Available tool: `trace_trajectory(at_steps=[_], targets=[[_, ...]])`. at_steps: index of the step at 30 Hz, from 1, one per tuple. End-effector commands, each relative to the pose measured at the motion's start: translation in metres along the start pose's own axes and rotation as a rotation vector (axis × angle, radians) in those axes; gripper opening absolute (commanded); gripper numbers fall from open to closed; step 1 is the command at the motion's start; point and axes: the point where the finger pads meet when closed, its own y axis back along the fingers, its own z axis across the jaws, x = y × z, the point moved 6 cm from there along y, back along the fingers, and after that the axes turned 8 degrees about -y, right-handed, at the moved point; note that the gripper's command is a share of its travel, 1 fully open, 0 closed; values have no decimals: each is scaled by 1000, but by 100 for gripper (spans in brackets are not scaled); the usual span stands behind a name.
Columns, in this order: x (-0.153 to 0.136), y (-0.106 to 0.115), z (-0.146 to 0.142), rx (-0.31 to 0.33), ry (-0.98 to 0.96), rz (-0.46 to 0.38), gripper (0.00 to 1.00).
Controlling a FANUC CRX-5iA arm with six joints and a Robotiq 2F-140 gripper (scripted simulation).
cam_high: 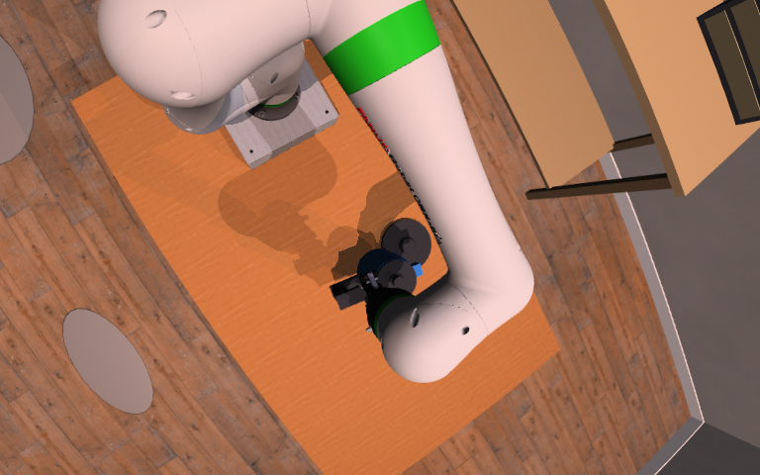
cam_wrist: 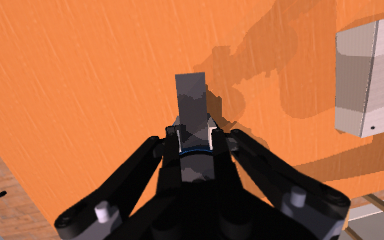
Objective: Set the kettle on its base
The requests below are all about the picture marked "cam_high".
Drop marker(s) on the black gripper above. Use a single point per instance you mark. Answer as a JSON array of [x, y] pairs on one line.
[[370, 285]]

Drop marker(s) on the dark grey round disc with centre stud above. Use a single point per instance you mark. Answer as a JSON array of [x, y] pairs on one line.
[[409, 239]]

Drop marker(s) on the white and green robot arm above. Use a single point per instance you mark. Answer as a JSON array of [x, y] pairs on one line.
[[387, 58]]

